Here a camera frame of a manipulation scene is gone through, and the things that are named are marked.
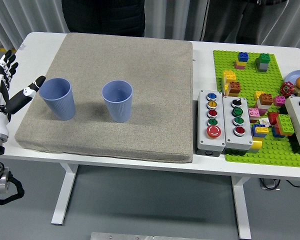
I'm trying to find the control box, large red button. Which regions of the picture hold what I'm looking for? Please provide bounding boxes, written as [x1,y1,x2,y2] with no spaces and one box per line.
[196,89,226,151]

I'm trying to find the red toy brick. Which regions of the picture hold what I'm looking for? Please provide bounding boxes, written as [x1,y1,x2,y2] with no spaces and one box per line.
[266,111,280,126]

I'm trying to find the dark green toy brick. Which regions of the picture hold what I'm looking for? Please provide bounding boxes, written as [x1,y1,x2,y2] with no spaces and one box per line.
[255,53,271,65]

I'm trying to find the white table leg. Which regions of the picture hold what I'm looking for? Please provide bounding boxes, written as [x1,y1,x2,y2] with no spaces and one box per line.
[231,176,252,240]
[50,162,78,225]

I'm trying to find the white control box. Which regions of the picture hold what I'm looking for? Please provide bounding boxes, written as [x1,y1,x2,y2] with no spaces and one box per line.
[284,96,300,151]

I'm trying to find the brown toy brick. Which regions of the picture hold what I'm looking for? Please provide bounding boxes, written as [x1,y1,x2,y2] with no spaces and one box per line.
[259,93,275,106]
[227,81,242,95]

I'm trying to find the grey toy brick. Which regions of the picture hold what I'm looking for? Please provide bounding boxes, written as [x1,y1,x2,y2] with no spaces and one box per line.
[256,61,270,73]

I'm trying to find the blue toy brick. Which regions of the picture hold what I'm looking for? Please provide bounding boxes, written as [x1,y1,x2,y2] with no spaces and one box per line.
[271,126,286,139]
[237,51,250,63]
[250,123,268,139]

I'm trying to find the light blue plate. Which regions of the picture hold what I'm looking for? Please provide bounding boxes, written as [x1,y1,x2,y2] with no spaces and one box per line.
[284,69,300,87]

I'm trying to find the metal plate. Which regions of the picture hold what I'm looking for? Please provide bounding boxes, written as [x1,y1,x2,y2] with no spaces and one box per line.
[90,231,183,240]

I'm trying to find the person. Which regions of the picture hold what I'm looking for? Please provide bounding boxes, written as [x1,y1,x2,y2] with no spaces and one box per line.
[61,0,146,37]
[201,0,291,46]

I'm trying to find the light green toy brick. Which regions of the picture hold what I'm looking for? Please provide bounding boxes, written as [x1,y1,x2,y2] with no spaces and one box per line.
[275,113,295,137]

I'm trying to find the ribbed blue cup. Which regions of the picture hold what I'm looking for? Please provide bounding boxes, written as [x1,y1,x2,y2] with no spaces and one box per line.
[101,79,134,123]
[38,77,77,121]

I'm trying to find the grey-brown mat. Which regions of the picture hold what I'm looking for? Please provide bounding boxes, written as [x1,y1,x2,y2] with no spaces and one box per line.
[14,32,194,164]

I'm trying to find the white toy brick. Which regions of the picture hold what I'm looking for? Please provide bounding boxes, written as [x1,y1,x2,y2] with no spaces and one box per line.
[256,99,272,110]

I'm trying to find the black cable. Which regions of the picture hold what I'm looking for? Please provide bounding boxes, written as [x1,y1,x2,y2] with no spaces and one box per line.
[284,179,300,188]

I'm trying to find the magenta toy brick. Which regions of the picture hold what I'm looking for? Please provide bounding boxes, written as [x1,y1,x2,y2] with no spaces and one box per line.
[273,95,286,108]

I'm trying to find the white curtain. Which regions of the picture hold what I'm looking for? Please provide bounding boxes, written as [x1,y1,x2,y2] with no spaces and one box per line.
[0,0,300,51]

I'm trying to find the green brick baseplate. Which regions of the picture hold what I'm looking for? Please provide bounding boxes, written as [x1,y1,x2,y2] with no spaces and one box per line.
[212,49,300,168]

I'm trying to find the control box with selector switch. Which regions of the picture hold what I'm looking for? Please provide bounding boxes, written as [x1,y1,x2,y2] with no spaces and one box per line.
[222,95,254,151]

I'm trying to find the orange toy brick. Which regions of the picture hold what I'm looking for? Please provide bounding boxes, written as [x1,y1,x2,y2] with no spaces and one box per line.
[274,121,285,136]

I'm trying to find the red valve wheel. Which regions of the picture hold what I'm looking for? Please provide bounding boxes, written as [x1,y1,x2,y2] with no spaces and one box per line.
[279,81,295,97]

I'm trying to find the yellow round toy brick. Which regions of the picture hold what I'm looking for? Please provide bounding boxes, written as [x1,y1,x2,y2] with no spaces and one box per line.
[248,138,263,151]

